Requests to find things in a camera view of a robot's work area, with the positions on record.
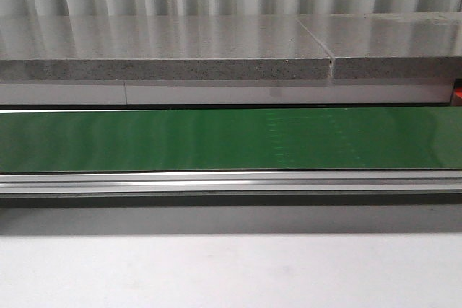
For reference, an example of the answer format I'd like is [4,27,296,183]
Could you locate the green conveyor belt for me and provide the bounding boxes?
[1,107,461,173]

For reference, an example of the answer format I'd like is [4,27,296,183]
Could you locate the aluminium conveyor side rail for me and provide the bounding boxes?
[1,170,461,198]

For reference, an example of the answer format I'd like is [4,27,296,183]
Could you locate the grey stone slab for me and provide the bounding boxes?
[1,15,331,81]
[298,12,461,81]

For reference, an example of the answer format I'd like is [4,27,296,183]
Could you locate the grey stone slab right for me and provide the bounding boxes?
[298,12,461,81]

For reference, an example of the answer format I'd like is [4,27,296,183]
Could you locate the grey stone slab left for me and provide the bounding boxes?
[1,15,331,81]

